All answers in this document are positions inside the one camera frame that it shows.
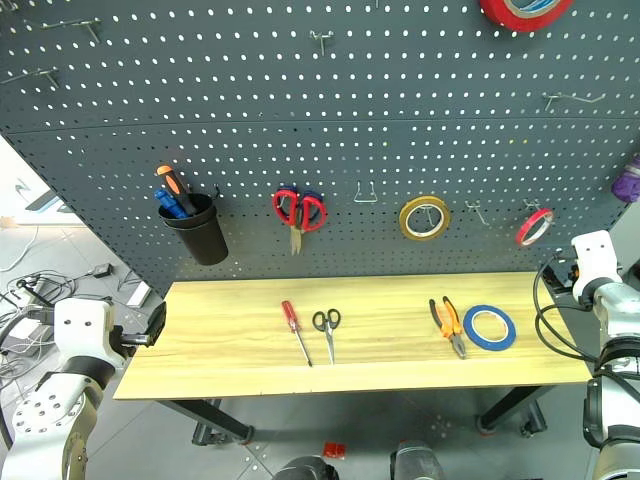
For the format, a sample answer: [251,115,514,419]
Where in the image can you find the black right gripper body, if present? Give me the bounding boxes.
[541,251,579,296]

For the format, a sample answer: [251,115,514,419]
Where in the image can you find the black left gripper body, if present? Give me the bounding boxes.
[112,323,155,358]

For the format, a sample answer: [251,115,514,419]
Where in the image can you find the dark grey metal pegboard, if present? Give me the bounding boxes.
[0,0,640,302]

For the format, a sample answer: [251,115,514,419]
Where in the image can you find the small red tape roll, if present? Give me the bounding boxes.
[515,207,556,248]

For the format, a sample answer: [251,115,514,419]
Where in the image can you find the black plastic cup holder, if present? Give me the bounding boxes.
[157,192,230,267]

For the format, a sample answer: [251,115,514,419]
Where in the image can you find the blue tape roll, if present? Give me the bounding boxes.
[462,304,517,352]

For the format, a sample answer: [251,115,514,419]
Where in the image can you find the black table leg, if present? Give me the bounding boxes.
[474,383,560,439]
[160,397,255,447]

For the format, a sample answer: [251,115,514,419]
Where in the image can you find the purple object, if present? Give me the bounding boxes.
[611,152,640,204]

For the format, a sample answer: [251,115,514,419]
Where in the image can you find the orange black pliers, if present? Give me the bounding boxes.
[428,295,468,361]

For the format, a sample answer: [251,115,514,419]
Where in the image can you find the yellow tape roll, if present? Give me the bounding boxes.
[398,195,452,245]

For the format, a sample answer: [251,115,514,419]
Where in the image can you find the large red tape roll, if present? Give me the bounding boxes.
[478,0,576,34]

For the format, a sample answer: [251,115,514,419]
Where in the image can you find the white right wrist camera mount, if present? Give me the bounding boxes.
[570,230,625,302]

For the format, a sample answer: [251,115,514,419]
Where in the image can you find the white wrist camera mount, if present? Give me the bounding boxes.
[52,298,125,362]
[570,230,625,302]

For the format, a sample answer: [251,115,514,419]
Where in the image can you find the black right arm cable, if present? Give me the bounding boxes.
[531,251,607,363]

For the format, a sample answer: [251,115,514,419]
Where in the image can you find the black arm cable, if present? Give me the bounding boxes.
[0,394,15,451]
[531,251,607,363]

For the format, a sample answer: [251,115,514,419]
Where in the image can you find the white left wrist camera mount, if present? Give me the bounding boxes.
[52,298,125,362]

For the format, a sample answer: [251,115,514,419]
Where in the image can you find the tangled floor cables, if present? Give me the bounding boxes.
[0,225,131,381]

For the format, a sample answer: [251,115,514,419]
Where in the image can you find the blue handled tool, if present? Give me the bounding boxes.
[153,187,190,219]

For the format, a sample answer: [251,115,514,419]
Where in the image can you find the red handled screwdriver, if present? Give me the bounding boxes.
[280,299,314,368]

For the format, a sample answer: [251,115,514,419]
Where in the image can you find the orange black handled screwdriver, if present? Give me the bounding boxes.
[155,163,200,217]

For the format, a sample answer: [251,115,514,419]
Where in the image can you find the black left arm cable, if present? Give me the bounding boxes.
[0,394,15,451]

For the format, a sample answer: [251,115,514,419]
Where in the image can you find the black handled scissors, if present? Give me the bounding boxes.
[311,307,342,366]

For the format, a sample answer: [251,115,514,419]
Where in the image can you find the red handled scissors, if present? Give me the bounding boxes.
[271,188,328,257]

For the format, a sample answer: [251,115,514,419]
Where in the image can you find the trapezoid wire hook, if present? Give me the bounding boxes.
[353,179,379,205]

